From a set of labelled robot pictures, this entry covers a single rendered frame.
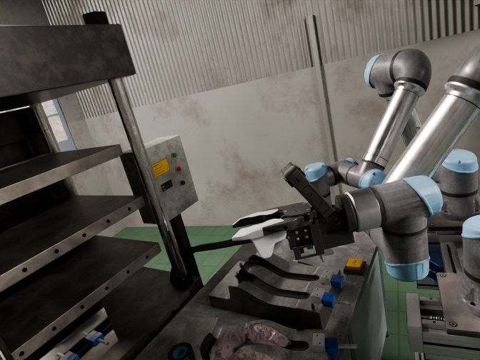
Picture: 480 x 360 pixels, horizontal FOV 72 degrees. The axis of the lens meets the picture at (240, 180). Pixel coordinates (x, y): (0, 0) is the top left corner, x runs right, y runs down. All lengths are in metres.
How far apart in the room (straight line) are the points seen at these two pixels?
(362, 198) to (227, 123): 3.08
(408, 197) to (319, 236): 0.16
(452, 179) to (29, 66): 1.46
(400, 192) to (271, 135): 2.89
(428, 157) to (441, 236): 0.73
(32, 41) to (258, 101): 2.45
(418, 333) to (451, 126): 0.56
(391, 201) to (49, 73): 1.11
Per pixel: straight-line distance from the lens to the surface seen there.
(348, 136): 3.31
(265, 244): 0.58
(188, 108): 3.81
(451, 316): 1.03
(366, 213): 0.60
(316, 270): 1.45
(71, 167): 1.45
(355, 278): 1.54
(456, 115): 0.78
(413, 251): 0.68
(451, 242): 1.49
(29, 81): 1.28
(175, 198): 1.83
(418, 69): 1.19
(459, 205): 1.42
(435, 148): 0.78
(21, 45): 1.31
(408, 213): 0.64
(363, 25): 3.20
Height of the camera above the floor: 1.72
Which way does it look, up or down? 18 degrees down
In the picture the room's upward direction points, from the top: 14 degrees counter-clockwise
